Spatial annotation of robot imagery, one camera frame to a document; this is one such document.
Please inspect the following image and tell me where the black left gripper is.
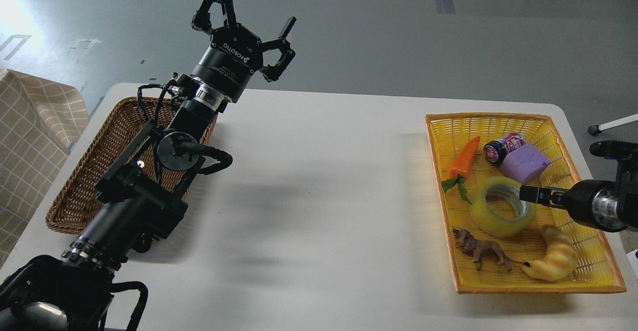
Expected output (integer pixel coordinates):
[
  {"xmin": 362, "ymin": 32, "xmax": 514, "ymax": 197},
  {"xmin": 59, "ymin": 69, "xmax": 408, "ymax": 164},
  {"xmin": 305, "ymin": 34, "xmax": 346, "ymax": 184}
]
[{"xmin": 190, "ymin": 0, "xmax": 297, "ymax": 103}]

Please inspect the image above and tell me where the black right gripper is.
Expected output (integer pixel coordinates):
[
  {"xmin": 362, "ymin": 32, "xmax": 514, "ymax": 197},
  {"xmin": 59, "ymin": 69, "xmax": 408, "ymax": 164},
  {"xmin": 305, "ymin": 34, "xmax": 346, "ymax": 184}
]
[{"xmin": 519, "ymin": 179, "xmax": 615, "ymax": 229}]

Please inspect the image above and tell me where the yellow tape roll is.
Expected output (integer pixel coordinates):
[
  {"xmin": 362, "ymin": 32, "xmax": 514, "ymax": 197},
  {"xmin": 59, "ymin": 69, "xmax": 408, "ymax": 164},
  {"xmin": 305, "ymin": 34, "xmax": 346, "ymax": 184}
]
[{"xmin": 469, "ymin": 176, "xmax": 536, "ymax": 239}]

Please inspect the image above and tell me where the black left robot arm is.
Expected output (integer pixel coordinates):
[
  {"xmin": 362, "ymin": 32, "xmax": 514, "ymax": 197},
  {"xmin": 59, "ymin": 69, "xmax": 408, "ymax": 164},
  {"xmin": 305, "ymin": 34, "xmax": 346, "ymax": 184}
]
[{"xmin": 1, "ymin": 0, "xmax": 296, "ymax": 331}]

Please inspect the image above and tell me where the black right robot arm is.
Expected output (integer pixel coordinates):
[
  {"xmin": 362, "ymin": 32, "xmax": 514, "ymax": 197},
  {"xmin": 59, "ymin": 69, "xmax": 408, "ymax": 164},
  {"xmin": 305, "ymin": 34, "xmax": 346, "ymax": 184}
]
[{"xmin": 519, "ymin": 140, "xmax": 638, "ymax": 233}]

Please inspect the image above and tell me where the purple foam block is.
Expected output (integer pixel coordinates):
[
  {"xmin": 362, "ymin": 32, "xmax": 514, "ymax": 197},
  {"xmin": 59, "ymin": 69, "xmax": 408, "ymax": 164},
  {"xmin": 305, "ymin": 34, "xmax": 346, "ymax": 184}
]
[{"xmin": 498, "ymin": 144, "xmax": 551, "ymax": 185}]

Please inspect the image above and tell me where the toy croissant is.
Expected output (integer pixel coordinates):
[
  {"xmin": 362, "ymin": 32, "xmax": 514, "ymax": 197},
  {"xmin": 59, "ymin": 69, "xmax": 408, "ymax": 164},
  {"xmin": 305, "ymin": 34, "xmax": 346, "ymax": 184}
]
[{"xmin": 521, "ymin": 224, "xmax": 578, "ymax": 282}]

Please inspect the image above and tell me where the small dark can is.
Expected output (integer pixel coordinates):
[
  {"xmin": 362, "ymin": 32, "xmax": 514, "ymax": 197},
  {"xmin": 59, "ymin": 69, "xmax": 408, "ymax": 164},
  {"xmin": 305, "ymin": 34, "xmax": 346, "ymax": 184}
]
[{"xmin": 483, "ymin": 133, "xmax": 526, "ymax": 165}]

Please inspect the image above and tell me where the yellow plastic basket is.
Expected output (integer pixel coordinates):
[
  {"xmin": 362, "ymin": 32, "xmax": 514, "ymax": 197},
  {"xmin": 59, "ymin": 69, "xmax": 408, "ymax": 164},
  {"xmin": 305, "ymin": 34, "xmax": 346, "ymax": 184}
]
[{"xmin": 425, "ymin": 112, "xmax": 627, "ymax": 293}]

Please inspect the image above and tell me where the brown toy lion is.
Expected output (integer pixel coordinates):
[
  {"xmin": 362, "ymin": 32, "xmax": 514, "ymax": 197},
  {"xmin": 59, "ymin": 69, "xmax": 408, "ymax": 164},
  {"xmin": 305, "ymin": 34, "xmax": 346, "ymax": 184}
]
[{"xmin": 452, "ymin": 227, "xmax": 512, "ymax": 272}]

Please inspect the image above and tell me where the white leg with black foot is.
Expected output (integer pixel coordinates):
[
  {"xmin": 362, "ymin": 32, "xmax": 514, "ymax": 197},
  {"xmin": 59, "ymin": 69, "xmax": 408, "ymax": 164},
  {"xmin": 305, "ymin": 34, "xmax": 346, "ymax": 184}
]
[{"xmin": 587, "ymin": 114, "xmax": 638, "ymax": 136}]

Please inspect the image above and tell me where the orange toy carrot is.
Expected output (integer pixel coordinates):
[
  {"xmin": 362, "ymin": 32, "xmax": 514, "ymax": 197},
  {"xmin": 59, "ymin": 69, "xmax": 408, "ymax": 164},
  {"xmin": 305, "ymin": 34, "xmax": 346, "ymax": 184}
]
[{"xmin": 441, "ymin": 136, "xmax": 481, "ymax": 205}]

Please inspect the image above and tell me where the beige checkered cloth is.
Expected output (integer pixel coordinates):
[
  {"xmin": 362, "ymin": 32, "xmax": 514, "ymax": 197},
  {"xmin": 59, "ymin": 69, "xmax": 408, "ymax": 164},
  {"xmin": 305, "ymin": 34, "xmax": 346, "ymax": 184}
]
[{"xmin": 0, "ymin": 68, "xmax": 89, "ymax": 263}]

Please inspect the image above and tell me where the brown wicker basket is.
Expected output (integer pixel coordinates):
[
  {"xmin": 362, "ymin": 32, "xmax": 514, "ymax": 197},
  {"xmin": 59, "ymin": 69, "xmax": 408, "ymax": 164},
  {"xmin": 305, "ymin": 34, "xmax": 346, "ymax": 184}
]
[{"xmin": 45, "ymin": 97, "xmax": 218, "ymax": 235}]

